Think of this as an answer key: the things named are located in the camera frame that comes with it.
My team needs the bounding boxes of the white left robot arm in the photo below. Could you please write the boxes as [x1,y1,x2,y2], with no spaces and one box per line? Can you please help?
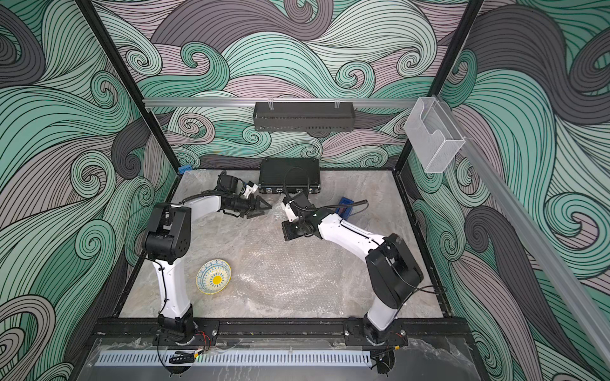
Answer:
[143,190,272,344]

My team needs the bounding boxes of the black wall shelf tray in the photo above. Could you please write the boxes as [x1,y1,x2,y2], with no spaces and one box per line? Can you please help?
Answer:
[253,102,356,133]

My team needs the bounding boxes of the blue toy brick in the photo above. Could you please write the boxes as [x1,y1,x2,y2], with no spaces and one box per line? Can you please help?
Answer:
[178,164,192,175]

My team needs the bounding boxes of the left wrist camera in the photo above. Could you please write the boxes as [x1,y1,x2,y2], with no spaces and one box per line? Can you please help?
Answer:
[241,182,259,199]

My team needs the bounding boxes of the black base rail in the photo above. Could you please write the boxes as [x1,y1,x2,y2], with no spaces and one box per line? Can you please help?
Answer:
[89,317,471,347]

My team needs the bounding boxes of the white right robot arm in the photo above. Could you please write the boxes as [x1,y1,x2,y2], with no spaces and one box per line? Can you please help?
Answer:
[282,210,424,345]

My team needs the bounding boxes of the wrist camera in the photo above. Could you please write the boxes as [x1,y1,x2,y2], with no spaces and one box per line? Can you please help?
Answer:
[241,182,259,199]
[282,197,299,222]

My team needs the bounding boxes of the white slotted cable duct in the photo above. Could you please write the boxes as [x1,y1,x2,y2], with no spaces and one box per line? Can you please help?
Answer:
[94,350,373,368]

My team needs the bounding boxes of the black hard case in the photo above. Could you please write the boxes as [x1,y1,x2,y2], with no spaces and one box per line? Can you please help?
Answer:
[258,158,321,195]

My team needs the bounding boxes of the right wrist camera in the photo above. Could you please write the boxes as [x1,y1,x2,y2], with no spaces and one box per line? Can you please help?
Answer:
[282,197,299,222]

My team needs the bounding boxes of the blue tape dispenser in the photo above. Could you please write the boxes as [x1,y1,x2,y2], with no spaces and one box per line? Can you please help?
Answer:
[335,197,354,220]

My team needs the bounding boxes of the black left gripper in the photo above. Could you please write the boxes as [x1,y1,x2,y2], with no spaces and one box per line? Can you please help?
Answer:
[227,195,271,219]

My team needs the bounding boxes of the clear acrylic wall holder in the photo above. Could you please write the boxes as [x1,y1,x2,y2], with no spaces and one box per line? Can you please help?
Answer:
[404,97,465,174]

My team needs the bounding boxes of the yellow patterned bowl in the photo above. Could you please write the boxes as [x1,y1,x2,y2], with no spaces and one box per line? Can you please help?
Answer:
[195,259,232,295]

